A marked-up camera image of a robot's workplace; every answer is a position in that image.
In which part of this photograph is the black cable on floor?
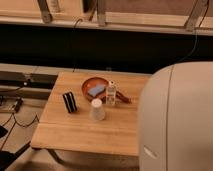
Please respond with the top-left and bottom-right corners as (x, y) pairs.
(0, 112), (40, 151)

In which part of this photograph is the metal frame strut middle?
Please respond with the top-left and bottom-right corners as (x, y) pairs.
(97, 0), (106, 27)

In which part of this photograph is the small clear bottle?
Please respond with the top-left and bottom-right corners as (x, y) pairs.
(106, 81), (116, 106)

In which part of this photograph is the black whiteboard eraser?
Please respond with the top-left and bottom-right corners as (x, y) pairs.
(63, 92), (77, 113)

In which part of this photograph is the blue sponge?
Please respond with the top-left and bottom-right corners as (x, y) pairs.
(88, 84), (105, 97)

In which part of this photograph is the wooden table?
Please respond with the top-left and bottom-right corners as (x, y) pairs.
(31, 72), (149, 156)

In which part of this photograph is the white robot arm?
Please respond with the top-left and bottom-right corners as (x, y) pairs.
(138, 62), (213, 171)

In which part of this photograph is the metal frame strut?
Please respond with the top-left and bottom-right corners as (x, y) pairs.
(184, 0), (210, 32)
(37, 0), (52, 23)
(97, 0), (106, 27)

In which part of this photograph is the black power adapter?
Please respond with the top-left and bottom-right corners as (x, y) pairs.
(12, 98), (23, 113)

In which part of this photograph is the black hanging cable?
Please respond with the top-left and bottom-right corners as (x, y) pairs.
(71, 18), (84, 73)

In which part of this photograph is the metal frame strut right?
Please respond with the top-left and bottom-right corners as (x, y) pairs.
(184, 0), (210, 32)

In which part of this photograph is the metal frame strut left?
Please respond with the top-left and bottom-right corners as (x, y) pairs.
(37, 0), (52, 23)

